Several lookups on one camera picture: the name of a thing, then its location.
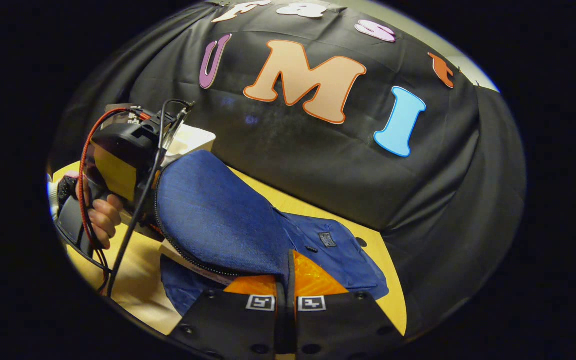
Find black backdrop cloth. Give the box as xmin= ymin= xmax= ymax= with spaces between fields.
xmin=50 ymin=0 xmax=526 ymax=341

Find white bookshelf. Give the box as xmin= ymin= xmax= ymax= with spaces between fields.
xmin=160 ymin=124 xmax=217 ymax=168

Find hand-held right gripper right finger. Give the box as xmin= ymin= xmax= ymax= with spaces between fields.
xmin=288 ymin=250 xmax=406 ymax=358

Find blue schoolbag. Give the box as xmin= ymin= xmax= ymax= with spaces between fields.
xmin=154 ymin=150 xmax=390 ymax=317

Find red cable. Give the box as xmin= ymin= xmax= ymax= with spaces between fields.
xmin=78 ymin=107 xmax=151 ymax=293

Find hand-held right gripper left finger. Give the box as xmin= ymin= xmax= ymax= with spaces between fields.
xmin=168 ymin=274 xmax=289 ymax=358

